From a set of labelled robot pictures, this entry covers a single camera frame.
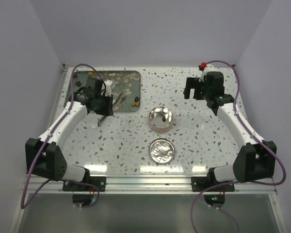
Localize round silver tin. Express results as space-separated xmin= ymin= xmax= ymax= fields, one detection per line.
xmin=148 ymin=106 xmax=174 ymax=133

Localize green floral metal tray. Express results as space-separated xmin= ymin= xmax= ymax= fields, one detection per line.
xmin=73 ymin=70 xmax=141 ymax=112

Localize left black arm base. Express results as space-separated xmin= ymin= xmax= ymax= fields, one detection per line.
xmin=63 ymin=176 xmax=107 ymax=192

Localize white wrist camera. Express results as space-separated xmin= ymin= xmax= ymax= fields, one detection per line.
xmin=199 ymin=62 xmax=219 ymax=82
xmin=104 ymin=80 xmax=115 ymax=96

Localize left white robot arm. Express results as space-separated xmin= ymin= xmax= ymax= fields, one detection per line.
xmin=25 ymin=78 xmax=115 ymax=191

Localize metal tweezers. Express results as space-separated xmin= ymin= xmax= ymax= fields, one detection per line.
xmin=97 ymin=91 xmax=128 ymax=127

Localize purple cable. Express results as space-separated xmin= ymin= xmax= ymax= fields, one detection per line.
xmin=20 ymin=63 xmax=105 ymax=209
xmin=189 ymin=59 xmax=287 ymax=233

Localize embossed silver tin lid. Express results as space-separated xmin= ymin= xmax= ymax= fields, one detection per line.
xmin=148 ymin=138 xmax=176 ymax=164

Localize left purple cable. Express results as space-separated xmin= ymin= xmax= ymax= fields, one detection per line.
xmin=20 ymin=63 xmax=105 ymax=209

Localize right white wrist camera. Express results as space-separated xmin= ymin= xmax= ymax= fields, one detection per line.
xmin=199 ymin=62 xmax=219 ymax=82

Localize aluminium mounting rail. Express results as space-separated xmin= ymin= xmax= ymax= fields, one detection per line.
xmin=21 ymin=173 xmax=277 ymax=195

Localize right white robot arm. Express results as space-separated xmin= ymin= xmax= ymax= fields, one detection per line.
xmin=183 ymin=71 xmax=277 ymax=191

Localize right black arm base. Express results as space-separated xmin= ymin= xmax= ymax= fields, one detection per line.
xmin=191 ymin=176 xmax=235 ymax=192

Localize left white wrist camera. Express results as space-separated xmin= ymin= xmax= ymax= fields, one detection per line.
xmin=104 ymin=80 xmax=115 ymax=96

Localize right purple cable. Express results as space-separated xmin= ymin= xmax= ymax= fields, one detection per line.
xmin=189 ymin=59 xmax=287 ymax=233

